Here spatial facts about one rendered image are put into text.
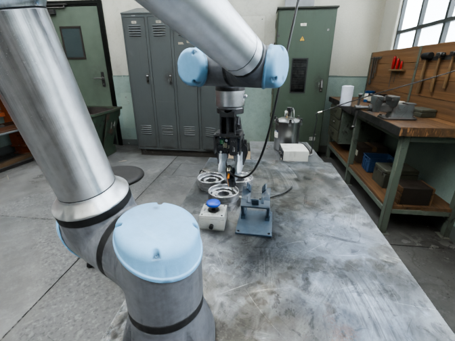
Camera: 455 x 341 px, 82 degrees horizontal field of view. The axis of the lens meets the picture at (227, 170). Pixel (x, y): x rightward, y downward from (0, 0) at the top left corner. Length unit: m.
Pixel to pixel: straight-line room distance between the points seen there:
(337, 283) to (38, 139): 0.59
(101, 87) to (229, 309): 4.42
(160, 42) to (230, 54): 3.37
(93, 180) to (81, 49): 4.49
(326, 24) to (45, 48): 3.57
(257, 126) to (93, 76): 2.68
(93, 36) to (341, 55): 3.57
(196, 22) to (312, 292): 0.53
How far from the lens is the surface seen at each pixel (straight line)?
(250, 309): 0.56
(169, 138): 3.88
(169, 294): 0.38
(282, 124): 1.81
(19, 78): 0.38
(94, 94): 4.84
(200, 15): 0.37
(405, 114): 2.42
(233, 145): 0.67
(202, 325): 0.47
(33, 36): 0.38
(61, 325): 1.77
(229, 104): 0.66
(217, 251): 0.68
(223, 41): 0.40
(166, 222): 0.38
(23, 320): 1.90
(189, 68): 0.57
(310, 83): 3.75
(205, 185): 0.95
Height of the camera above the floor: 1.23
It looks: 22 degrees down
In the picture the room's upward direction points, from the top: straight up
